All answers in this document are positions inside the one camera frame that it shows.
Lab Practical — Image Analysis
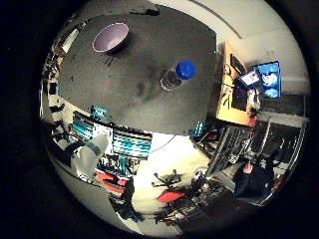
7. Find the open laptop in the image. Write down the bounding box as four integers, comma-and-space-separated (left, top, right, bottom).
238, 68, 264, 90

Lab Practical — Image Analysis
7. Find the purple bowl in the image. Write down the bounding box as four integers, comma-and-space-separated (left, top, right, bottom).
92, 21, 131, 54

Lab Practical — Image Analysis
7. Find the blue screen monitor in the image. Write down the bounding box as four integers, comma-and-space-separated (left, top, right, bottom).
257, 61, 282, 100

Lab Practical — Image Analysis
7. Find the clear bottle with blue cap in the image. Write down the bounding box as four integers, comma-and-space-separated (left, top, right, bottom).
159, 59, 197, 93

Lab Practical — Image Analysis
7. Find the wooden desk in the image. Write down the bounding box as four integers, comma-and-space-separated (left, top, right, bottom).
215, 41, 254, 127

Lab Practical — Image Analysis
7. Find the red office chair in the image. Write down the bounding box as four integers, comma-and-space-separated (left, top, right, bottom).
95, 168, 130, 195
156, 189, 185, 204

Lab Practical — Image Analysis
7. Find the metal wire rack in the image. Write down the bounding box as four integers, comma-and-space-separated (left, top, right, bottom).
205, 122, 254, 177

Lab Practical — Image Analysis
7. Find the person in dark clothes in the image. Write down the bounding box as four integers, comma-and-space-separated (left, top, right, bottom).
232, 160, 277, 201

